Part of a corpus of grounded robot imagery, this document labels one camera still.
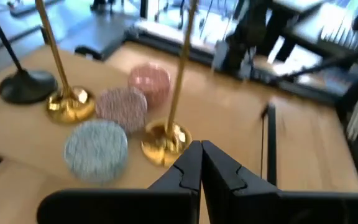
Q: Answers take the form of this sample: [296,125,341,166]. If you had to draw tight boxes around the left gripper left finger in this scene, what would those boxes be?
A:
[147,140,202,191]

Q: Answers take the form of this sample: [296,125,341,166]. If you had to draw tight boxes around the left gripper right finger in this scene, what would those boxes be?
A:
[201,140,279,193]

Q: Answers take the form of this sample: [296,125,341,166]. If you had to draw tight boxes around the gold candlestick holder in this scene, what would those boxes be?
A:
[34,0,96,125]
[140,0,200,168]

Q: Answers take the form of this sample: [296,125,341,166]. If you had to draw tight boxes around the mauve patterned round candle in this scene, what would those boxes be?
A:
[94,86,149,135]

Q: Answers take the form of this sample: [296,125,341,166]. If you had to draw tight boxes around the pink patterned round candle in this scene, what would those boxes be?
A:
[127,63,172,110]

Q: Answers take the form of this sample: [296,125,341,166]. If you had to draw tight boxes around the black candlestick holder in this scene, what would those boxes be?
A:
[0,0,59,106]

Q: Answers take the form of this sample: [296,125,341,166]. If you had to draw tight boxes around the black table clamp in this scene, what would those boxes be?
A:
[74,44,106,62]

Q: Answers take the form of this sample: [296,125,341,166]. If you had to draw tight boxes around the wooden shelf black metal frame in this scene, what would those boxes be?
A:
[0,45,278,224]

